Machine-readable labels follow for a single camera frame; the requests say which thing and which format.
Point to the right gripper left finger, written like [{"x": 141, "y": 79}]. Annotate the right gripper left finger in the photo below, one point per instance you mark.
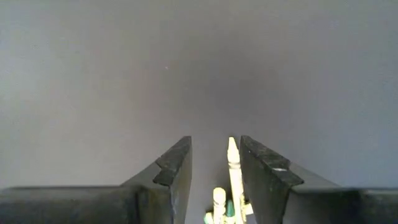
[{"x": 77, "y": 205}]

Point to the crayon pile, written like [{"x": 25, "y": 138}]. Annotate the crayon pile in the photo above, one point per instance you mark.
[{"x": 219, "y": 202}]

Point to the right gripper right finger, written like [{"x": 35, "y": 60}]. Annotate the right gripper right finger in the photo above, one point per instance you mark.
[{"x": 326, "y": 205}]

